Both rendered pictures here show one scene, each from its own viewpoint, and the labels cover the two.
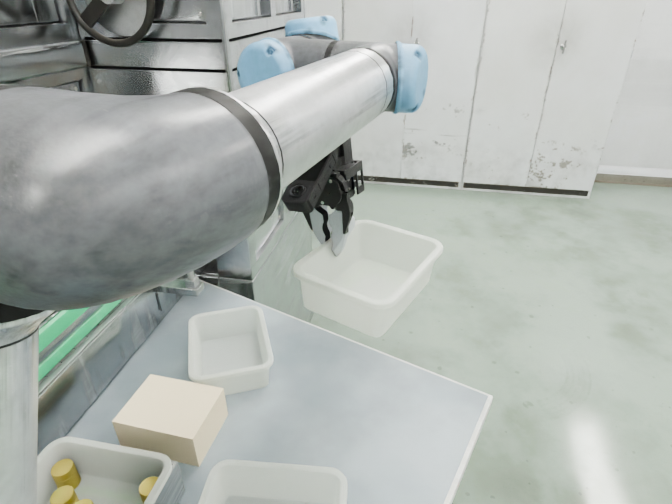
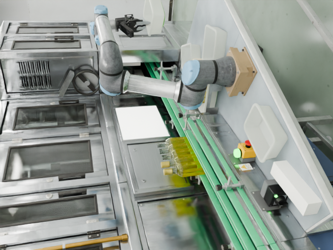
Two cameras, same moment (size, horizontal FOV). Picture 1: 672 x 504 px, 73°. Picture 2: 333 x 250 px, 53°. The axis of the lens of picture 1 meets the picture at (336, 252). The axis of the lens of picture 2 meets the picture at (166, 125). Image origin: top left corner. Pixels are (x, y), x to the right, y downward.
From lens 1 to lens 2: 144 cm
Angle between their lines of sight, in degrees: 27
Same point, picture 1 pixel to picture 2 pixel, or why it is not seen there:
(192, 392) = not seen: hidden behind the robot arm
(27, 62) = (105, 104)
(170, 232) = (112, 52)
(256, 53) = (97, 41)
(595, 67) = not seen: outside the picture
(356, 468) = (213, 19)
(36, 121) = (101, 62)
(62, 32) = (97, 97)
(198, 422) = not seen: hidden behind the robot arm
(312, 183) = (127, 30)
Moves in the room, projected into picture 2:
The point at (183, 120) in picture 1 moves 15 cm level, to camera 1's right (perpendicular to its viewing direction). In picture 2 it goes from (101, 50) to (100, 17)
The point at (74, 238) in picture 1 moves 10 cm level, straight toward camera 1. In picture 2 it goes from (111, 60) to (112, 52)
